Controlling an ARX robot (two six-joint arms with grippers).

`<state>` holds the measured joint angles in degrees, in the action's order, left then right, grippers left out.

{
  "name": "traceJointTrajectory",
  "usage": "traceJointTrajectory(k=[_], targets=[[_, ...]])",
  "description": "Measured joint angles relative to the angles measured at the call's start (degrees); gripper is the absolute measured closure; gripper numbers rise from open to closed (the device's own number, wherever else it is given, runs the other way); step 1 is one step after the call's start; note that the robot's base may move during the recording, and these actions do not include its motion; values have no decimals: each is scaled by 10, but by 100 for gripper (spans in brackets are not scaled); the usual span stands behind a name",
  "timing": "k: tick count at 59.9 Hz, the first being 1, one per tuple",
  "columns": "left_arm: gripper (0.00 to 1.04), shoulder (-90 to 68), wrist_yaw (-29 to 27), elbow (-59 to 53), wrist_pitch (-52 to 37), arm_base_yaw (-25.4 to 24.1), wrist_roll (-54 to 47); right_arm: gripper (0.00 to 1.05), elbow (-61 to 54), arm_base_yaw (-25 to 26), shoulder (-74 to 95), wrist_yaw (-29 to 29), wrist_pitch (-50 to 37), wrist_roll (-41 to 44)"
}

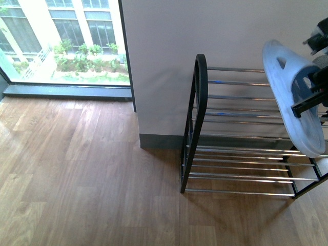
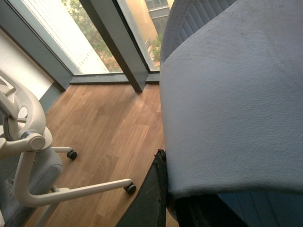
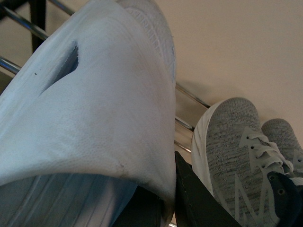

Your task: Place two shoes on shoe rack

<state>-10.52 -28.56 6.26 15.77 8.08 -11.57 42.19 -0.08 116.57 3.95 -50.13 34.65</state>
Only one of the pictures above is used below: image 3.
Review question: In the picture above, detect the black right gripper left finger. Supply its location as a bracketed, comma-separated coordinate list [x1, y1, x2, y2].
[113, 186, 163, 227]

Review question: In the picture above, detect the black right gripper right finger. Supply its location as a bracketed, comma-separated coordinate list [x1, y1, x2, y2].
[175, 151, 240, 227]

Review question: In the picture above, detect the grey knit sneaker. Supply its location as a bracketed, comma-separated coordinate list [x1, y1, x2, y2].
[191, 97, 303, 227]
[261, 119, 303, 191]

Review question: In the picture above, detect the light blue slide sandal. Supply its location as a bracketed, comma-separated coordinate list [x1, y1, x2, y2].
[0, 0, 177, 227]

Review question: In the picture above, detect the black metal shoe rack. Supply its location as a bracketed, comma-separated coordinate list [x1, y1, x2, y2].
[0, 0, 211, 227]

